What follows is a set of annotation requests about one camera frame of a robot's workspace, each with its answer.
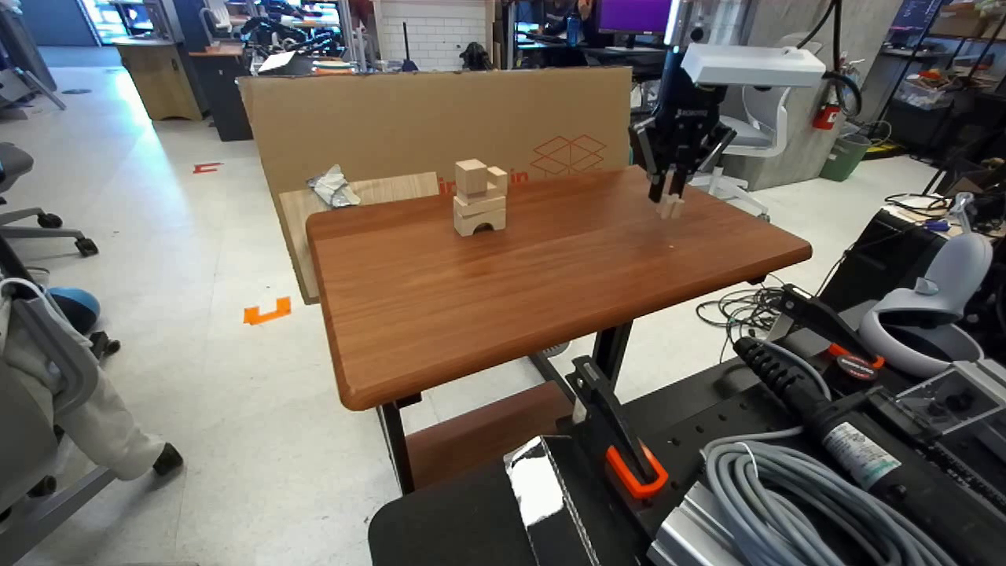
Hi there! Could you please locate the orange floor tape marker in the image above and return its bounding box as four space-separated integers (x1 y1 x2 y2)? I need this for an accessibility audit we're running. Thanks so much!
244 297 297 330

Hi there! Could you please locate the light grey office chair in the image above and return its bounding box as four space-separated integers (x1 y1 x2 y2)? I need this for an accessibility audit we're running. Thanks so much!
0 268 190 559

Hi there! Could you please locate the light wooden cube block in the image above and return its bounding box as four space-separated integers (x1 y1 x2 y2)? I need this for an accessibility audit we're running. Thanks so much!
452 156 495 200

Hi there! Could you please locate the black ribbed handle tool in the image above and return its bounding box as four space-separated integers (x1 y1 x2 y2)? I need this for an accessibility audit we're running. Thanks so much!
731 333 905 493

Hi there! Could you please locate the brown wooden board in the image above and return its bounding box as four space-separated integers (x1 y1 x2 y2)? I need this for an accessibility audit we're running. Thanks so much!
400 379 580 493

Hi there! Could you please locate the tangled white cable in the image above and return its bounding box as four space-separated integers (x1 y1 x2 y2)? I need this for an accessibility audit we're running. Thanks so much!
691 284 785 341

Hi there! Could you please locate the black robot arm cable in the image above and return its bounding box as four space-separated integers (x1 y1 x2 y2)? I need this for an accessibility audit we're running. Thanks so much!
794 0 868 119

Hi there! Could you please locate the purple lit monitor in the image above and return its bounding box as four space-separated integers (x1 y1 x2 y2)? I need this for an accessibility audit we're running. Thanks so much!
594 0 675 40

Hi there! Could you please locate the black orange bar clamp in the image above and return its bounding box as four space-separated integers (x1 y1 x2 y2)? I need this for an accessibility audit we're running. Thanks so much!
562 352 674 506
777 287 889 383

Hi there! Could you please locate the large brown cardboard panel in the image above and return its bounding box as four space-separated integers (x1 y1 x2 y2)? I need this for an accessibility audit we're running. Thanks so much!
238 65 637 197

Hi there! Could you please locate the wooden arch block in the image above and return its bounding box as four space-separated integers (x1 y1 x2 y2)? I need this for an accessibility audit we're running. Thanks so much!
450 193 512 240

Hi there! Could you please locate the black cabinet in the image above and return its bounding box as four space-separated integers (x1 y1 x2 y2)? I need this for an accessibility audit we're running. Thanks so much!
187 45 257 145

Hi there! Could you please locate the red fire extinguisher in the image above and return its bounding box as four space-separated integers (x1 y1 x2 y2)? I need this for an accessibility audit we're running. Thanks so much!
813 93 850 136

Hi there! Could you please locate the white VR controller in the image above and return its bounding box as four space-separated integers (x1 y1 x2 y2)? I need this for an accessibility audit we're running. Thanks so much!
856 230 998 381

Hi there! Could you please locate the grey coiled cable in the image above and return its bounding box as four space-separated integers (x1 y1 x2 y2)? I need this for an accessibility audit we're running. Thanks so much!
699 432 964 566

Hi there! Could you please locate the silver aluminium extrusion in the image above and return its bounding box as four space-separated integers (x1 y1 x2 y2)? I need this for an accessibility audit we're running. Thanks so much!
645 483 762 566

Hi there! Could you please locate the white swivel office chair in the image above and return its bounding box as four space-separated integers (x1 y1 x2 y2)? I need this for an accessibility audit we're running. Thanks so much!
689 81 828 223

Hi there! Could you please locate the green waste bin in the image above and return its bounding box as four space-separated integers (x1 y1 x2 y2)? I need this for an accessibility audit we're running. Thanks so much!
818 124 873 187

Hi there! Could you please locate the dark grey office chair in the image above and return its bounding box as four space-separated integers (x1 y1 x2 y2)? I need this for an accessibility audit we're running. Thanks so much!
0 137 103 260

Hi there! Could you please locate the crumpled white plastic wrap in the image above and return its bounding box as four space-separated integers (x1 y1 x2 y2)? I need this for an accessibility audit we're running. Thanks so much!
309 161 364 212

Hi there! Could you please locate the shiny silver metal bracket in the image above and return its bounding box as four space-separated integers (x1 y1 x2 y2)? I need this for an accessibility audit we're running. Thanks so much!
499 432 605 566

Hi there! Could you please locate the light wooden cabinet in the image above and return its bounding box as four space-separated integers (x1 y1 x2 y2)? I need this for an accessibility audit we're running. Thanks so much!
109 38 206 125

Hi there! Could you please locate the blue round object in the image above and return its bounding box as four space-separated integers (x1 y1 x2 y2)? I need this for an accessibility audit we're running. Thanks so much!
43 287 106 337

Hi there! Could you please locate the clear plastic case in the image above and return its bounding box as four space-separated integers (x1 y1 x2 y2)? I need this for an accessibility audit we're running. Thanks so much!
894 360 1006 441

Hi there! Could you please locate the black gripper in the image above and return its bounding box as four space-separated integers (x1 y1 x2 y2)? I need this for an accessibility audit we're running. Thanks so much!
629 45 738 207

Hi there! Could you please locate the brown wooden table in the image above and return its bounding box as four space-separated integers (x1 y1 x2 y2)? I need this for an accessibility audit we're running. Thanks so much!
376 275 774 500

